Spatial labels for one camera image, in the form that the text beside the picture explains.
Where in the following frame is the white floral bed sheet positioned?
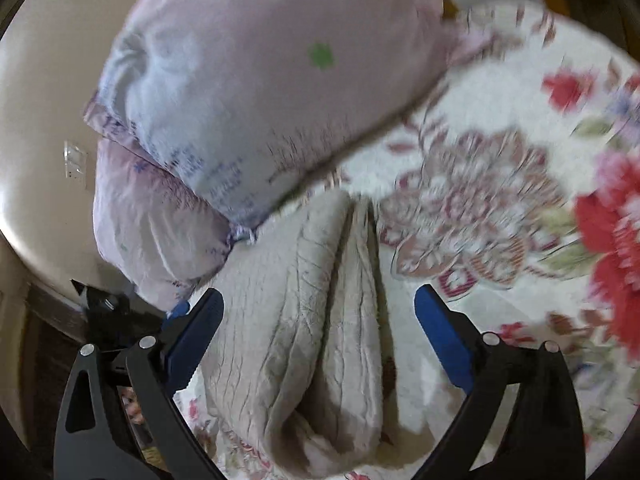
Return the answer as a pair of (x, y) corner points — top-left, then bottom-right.
(176, 0), (639, 479)

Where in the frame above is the pink top pillow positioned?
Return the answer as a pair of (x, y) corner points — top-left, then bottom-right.
(85, 0), (490, 228)

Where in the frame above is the lavender patterned lower pillow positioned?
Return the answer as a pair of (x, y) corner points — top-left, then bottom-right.
(92, 139), (254, 312)

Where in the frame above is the white wall switch plate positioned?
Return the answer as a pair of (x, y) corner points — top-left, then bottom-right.
(63, 141), (88, 181)

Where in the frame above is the beige knitted small garment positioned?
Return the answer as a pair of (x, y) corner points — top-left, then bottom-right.
(201, 190), (383, 479)

